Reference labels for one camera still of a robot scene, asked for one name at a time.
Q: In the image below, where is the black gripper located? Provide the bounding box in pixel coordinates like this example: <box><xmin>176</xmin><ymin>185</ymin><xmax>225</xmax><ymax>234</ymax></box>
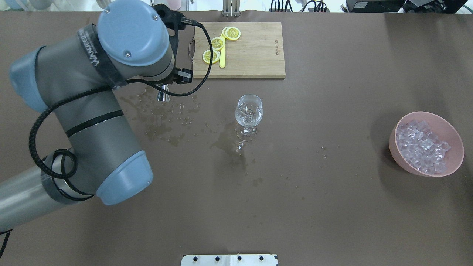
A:
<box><xmin>171</xmin><ymin>68</ymin><xmax>194</xmax><ymax>85</ymax></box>

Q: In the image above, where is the steel jigger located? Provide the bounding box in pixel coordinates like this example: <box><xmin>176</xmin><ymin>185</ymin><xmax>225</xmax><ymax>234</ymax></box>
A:
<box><xmin>157</xmin><ymin>84</ymin><xmax>170</xmax><ymax>102</ymax></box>

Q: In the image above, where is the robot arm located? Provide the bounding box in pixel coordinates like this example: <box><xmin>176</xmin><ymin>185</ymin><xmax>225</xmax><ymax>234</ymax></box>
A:
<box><xmin>1</xmin><ymin>0</ymin><xmax>201</xmax><ymax>233</ymax></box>

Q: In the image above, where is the clear wine glass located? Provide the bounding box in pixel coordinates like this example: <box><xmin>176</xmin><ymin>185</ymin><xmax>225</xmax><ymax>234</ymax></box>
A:
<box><xmin>235</xmin><ymin>94</ymin><xmax>263</xmax><ymax>141</ymax></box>

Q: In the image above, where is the pink bowl of ice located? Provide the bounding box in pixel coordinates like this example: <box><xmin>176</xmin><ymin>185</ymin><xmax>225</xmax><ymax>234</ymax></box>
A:
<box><xmin>388</xmin><ymin>111</ymin><xmax>465</xmax><ymax>177</ymax></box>

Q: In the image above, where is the yellow plastic knife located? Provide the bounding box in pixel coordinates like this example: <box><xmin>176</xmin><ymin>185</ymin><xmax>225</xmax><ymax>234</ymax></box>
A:
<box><xmin>218</xmin><ymin>33</ymin><xmax>226</xmax><ymax>69</ymax></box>

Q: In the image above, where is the lemon slice middle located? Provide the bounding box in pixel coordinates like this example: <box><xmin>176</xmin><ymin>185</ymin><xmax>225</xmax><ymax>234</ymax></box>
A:
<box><xmin>211</xmin><ymin>37</ymin><xmax>226</xmax><ymax>51</ymax></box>

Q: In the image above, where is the lemon slice far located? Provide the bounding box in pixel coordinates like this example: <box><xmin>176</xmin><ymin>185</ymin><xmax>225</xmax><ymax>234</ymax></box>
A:
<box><xmin>222</xmin><ymin>26</ymin><xmax>241</xmax><ymax>41</ymax></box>

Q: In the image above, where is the bamboo cutting board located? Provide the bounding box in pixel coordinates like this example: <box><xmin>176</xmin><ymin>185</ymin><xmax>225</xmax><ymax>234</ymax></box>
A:
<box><xmin>203</xmin><ymin>22</ymin><xmax>286</xmax><ymax>79</ymax></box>

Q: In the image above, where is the lemon slice near handle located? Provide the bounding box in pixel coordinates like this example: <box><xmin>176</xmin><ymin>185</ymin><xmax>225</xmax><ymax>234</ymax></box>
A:
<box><xmin>202</xmin><ymin>50</ymin><xmax>220</xmax><ymax>64</ymax></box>

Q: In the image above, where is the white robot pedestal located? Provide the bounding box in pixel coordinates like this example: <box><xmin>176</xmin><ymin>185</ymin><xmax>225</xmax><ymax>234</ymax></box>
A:
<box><xmin>180</xmin><ymin>254</ymin><xmax>279</xmax><ymax>266</ymax></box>

